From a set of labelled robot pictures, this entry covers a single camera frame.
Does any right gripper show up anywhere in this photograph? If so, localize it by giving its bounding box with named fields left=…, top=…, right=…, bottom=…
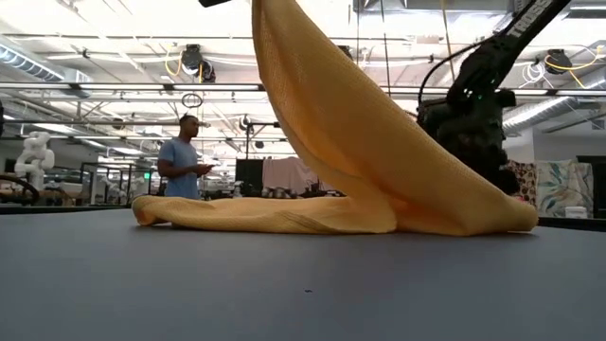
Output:
left=416, top=88, right=521, bottom=196

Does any yellow waffle weave towel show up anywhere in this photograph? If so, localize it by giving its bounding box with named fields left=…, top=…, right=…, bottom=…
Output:
left=131, top=0, right=540, bottom=237

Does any brown circle patterned fabric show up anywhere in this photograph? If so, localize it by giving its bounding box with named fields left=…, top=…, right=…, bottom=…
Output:
left=506, top=159, right=540, bottom=209

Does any floral patterned fabric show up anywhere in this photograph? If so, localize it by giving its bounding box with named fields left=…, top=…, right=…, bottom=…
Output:
left=536, top=158, right=595, bottom=219

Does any black cabinet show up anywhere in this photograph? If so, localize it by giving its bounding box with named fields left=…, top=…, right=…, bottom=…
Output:
left=576, top=154, right=606, bottom=220

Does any long ceiling light strip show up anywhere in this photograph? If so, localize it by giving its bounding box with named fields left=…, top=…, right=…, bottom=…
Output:
left=0, top=82, right=606, bottom=99

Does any person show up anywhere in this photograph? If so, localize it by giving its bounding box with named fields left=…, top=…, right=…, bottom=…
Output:
left=156, top=113, right=215, bottom=201

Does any small black monitor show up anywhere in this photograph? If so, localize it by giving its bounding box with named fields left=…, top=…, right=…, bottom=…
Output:
left=235, top=158, right=265, bottom=196

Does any pink hanging cloth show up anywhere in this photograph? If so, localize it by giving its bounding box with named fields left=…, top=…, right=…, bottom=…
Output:
left=261, top=155, right=329, bottom=195

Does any white humanoid robot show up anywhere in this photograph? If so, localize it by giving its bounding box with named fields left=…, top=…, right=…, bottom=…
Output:
left=12, top=131, right=57, bottom=191

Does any silver air duct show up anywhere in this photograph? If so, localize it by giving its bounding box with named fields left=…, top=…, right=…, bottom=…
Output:
left=501, top=78, right=606, bottom=136
left=0, top=45, right=66, bottom=82

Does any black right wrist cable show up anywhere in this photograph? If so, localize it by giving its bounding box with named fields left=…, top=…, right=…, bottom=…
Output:
left=418, top=41, right=482, bottom=113

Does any black camera stand frame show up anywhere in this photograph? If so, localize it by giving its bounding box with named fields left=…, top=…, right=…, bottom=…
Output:
left=243, top=120, right=285, bottom=206

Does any yellow power cable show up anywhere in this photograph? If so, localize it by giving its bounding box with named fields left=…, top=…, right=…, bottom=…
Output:
left=440, top=0, right=456, bottom=82

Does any long black hanging cable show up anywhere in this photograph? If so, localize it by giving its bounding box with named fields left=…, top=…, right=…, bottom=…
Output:
left=380, top=0, right=392, bottom=99

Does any black cage frame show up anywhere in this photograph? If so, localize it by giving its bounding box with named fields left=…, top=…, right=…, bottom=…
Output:
left=79, top=162, right=166, bottom=206

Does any black curved hose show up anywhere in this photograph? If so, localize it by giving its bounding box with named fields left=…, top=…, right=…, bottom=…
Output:
left=0, top=173, right=42, bottom=206

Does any black table frame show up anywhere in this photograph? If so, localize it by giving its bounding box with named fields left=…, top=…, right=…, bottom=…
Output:
left=0, top=203, right=606, bottom=233

